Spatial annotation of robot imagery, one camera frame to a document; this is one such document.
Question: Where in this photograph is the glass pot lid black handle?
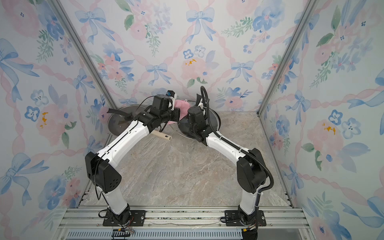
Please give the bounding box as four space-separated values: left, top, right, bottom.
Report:
178 94 221 143

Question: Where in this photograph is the aluminium frame post left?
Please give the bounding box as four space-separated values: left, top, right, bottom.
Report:
48 0 118 110

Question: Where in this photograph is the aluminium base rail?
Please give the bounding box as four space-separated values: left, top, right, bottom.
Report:
53 206 315 240

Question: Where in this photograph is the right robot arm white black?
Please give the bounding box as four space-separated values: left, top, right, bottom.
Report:
186 107 275 226

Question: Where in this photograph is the aluminium frame post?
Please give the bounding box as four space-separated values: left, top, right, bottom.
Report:
48 0 118 110
257 0 318 117

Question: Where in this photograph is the glass lid on steel pan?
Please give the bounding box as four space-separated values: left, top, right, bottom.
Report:
107 105 145 137

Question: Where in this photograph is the aluminium frame post right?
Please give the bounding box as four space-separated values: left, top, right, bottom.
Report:
257 0 318 117

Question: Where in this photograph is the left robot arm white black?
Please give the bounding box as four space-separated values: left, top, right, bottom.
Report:
85 91 180 226

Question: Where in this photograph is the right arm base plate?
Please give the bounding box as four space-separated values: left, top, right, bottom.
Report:
220 209 267 227

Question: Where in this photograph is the black frying pan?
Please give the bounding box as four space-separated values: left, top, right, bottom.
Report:
178 106 221 142

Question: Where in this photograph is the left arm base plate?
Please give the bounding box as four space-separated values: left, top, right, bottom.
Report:
99 209 147 227

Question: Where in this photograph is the steel pan beige handle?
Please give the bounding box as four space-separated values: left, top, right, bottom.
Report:
107 104 173 142

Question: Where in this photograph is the black corrugated cable hose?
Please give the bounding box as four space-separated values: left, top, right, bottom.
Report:
200 86 275 235

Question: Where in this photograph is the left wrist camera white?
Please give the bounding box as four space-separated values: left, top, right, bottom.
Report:
166 90 177 111

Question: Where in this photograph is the pink cloth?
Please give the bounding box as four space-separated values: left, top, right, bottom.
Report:
167 100 191 125

